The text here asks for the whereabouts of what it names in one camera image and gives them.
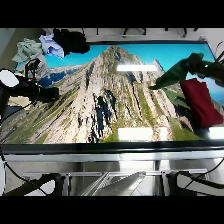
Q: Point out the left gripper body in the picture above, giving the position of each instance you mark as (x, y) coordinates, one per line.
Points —
(50, 93)

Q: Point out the dark green T-shirt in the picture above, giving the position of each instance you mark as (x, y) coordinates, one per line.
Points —
(176, 73)

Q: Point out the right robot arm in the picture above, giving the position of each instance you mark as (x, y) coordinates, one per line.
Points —
(204, 182)

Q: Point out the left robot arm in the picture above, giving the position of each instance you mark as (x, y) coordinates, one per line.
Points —
(23, 88)

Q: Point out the grey garment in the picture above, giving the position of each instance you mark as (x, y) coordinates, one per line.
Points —
(42, 66)

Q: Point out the lavender shirt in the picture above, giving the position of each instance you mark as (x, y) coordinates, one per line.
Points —
(51, 46)

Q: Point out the pale green garment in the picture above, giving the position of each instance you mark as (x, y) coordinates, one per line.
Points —
(26, 48)

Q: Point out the black garment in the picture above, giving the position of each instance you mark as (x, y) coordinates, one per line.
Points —
(73, 41)

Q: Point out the red garment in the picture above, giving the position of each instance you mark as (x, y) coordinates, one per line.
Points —
(201, 103)

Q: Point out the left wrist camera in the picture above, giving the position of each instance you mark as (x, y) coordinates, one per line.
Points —
(33, 71)

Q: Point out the silver frame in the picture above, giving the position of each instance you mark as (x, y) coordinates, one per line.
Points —
(116, 157)

